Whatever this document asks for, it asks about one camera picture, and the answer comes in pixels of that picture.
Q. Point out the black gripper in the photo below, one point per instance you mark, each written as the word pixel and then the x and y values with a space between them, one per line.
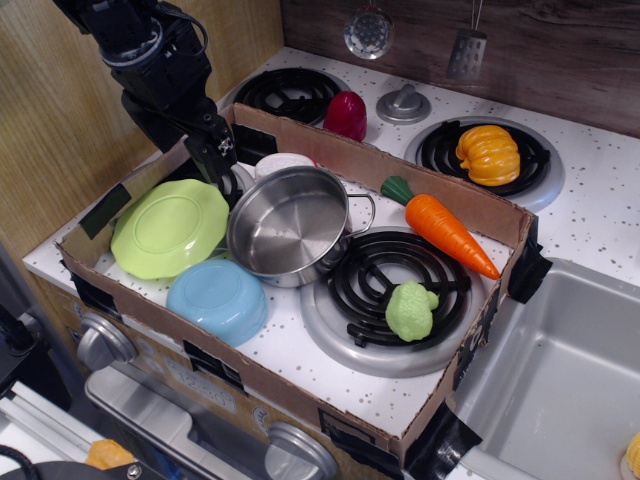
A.
pixel 164 90

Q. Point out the light green toy broccoli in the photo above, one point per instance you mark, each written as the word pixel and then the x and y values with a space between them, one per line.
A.
pixel 409 312

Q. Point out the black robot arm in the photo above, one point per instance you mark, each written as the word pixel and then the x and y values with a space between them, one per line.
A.
pixel 116 26

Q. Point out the stainless steel pot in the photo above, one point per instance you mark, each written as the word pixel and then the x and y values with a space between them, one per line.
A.
pixel 295 225

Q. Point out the brown cardboard fence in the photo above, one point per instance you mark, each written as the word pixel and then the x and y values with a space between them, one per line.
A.
pixel 374 427

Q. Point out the white plastic cup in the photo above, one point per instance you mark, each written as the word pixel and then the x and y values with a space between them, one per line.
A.
pixel 279 161

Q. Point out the light green plastic plate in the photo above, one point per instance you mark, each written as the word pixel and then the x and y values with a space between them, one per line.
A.
pixel 171 228

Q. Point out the back left black burner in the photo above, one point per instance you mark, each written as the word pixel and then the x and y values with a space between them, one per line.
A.
pixel 297 93

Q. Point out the black burner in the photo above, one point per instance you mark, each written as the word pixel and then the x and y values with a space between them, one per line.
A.
pixel 344 313
pixel 541 170
pixel 297 93

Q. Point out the red toy pepper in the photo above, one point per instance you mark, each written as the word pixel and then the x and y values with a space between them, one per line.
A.
pixel 346 115

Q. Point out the light blue plastic bowl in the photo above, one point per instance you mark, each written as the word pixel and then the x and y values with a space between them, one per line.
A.
pixel 221 298

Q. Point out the hanging silver strainer spoon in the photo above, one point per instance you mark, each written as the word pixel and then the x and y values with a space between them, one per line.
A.
pixel 369 32

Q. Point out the silver stove top knob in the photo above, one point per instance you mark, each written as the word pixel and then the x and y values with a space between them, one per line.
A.
pixel 404 106

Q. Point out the front right black burner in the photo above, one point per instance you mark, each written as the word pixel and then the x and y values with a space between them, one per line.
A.
pixel 344 313

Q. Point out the back right black burner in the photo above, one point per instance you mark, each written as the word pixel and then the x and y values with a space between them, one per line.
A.
pixel 541 170

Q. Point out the left silver oven knob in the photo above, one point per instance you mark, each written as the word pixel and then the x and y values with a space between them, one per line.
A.
pixel 103 344

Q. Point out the silver oven knob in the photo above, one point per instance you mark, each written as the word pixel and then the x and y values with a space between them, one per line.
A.
pixel 293 454
pixel 103 344

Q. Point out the orange toy carrot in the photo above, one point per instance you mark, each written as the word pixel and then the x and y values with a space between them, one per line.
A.
pixel 430 219

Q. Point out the hanging silver spatula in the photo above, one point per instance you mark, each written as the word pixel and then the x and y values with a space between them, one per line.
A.
pixel 467 53

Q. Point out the yellow toy bell pepper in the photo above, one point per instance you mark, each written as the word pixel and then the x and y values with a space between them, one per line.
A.
pixel 490 155

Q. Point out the right silver oven knob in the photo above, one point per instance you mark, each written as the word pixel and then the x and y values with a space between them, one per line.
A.
pixel 293 454

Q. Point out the orange toy at bottom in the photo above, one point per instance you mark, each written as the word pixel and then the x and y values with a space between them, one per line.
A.
pixel 106 454

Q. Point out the grey toy sink basin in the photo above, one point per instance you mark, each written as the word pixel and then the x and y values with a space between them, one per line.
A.
pixel 554 394

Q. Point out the yellow toy in sink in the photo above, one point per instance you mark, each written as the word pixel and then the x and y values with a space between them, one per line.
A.
pixel 632 455

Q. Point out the silver oven door handle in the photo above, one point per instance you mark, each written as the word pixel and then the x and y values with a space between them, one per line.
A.
pixel 157 420

